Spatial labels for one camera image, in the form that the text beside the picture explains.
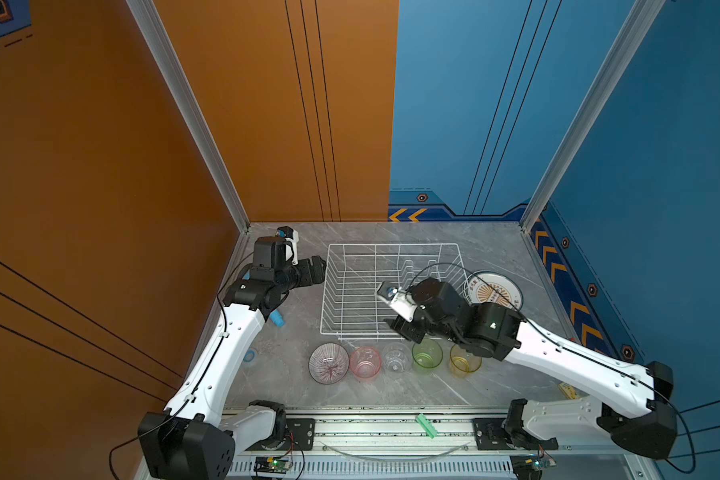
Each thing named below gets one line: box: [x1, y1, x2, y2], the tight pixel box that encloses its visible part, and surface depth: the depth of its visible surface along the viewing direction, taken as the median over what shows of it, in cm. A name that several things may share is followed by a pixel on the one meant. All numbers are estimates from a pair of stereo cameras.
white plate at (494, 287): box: [466, 271, 524, 311], surface depth 99 cm
